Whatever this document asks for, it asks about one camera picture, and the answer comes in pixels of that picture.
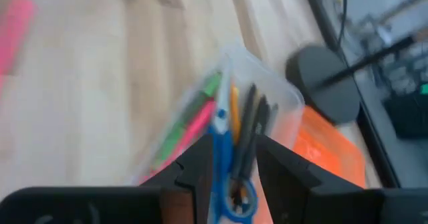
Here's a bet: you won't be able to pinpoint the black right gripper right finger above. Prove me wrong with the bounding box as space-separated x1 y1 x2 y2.
255 134 382 224

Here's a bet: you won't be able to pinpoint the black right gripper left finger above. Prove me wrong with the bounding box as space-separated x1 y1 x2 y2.
138 133 215 224

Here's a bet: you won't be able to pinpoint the blue handled scissors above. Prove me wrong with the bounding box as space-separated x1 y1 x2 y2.
206 58 259 224

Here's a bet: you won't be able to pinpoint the pink highlighter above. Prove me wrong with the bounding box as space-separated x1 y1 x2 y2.
138 99 217 185

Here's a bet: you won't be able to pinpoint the light green pen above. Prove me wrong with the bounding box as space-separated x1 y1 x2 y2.
152 70 224 173

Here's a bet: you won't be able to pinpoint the orange plastic box lid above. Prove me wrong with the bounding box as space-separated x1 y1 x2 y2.
252 104 368 224

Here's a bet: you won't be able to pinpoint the black pencil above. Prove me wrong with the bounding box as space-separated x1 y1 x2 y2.
232 82 259 185

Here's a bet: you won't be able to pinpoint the black pen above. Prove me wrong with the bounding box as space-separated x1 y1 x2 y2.
243 94 271 141

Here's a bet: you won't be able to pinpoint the orange pencil blue eraser cap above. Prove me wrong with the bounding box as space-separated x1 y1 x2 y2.
229 84 242 144

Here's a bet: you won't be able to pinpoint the clear plastic supply box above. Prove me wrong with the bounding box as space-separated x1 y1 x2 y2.
132 42 306 189

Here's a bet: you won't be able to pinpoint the thin pink pen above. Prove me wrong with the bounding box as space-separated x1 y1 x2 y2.
0 0 38 96

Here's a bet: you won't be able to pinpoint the black computer box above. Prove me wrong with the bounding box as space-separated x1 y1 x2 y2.
382 92 428 140

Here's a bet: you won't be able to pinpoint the white globe table lamp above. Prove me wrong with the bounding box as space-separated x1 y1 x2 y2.
285 33 417 125

